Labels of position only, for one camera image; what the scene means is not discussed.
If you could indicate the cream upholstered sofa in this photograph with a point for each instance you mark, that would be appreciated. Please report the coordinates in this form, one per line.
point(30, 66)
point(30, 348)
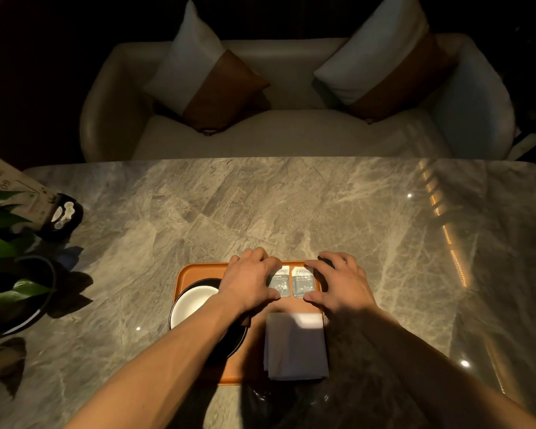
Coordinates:
point(286, 129)

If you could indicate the person's right forearm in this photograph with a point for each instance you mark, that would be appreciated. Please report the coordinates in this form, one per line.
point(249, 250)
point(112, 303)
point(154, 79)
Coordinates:
point(429, 375)

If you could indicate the beige table sign card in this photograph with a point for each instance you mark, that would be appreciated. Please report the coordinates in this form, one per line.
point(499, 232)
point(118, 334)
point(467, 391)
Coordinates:
point(9, 183)

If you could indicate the orange serving tray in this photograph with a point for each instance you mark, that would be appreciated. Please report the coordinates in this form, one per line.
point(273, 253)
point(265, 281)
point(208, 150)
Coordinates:
point(187, 274)

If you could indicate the person's left middle finger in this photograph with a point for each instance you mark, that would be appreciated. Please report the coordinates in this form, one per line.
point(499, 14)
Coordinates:
point(260, 254)

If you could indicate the person's right thumb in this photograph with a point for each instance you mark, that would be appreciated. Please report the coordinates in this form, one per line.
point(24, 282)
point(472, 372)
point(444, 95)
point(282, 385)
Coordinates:
point(313, 297)

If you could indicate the black holder with white pattern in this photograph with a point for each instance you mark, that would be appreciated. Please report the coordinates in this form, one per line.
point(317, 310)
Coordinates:
point(65, 216)

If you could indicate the person's left hand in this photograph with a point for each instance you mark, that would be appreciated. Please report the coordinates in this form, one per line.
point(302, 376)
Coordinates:
point(245, 281)

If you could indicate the person's left little finger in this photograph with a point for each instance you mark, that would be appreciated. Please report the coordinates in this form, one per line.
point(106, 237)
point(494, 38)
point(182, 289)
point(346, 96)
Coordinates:
point(233, 261)

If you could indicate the clear drinking glass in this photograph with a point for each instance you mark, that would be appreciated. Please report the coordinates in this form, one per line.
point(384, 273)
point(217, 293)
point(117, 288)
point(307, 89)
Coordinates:
point(286, 404)

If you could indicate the green leafy plant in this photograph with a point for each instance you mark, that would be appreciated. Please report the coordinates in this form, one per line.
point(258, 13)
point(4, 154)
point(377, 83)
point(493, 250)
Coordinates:
point(2, 245)

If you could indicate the person's right hand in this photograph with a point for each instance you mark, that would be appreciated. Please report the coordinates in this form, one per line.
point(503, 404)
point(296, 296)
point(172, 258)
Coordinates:
point(344, 288)

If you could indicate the black round plant pot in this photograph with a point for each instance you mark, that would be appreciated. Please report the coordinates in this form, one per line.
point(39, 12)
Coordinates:
point(40, 285)

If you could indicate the black round plate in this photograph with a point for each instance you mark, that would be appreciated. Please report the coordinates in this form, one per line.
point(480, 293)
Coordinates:
point(234, 339)

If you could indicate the grey wet wipe packet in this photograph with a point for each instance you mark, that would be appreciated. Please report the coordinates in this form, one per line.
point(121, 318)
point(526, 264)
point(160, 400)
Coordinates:
point(303, 283)
point(280, 285)

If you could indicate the folded grey napkin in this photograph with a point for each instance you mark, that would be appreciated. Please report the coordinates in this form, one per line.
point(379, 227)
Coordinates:
point(295, 348)

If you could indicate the person's left forearm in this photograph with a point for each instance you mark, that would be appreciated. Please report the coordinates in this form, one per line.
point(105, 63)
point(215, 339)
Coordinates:
point(161, 370)

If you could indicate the person's left thumb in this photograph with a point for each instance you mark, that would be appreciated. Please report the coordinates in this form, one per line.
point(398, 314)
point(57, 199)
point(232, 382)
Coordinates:
point(270, 296)

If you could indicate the person's right middle finger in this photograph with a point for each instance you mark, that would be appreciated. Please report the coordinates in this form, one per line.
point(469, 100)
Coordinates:
point(330, 257)

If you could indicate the white round bowl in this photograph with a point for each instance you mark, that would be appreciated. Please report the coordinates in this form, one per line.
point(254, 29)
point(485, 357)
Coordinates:
point(190, 303)

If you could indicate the person's right little finger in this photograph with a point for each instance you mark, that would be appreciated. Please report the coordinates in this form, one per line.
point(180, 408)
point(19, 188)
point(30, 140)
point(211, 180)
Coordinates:
point(360, 268)

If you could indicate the white and brown cushion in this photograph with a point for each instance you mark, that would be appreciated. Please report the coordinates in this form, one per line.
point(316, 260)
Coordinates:
point(205, 80)
point(384, 62)

